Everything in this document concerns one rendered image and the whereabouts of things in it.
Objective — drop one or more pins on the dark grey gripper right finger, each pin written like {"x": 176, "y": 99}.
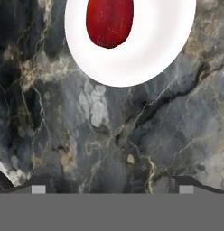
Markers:
{"x": 186, "y": 189}

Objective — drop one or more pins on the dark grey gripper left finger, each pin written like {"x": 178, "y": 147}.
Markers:
{"x": 38, "y": 189}

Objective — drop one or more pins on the white round bowl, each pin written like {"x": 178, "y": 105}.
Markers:
{"x": 153, "y": 45}

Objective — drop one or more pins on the red mango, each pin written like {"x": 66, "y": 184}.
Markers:
{"x": 109, "y": 22}

